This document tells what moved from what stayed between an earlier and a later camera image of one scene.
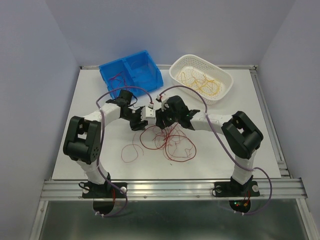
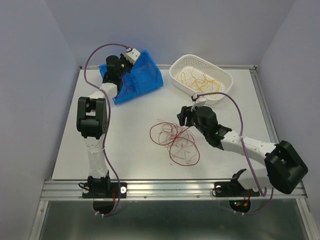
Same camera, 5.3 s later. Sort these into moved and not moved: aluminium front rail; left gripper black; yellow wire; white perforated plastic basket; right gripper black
Moved: left gripper black; right gripper black
Not moved: yellow wire; white perforated plastic basket; aluminium front rail
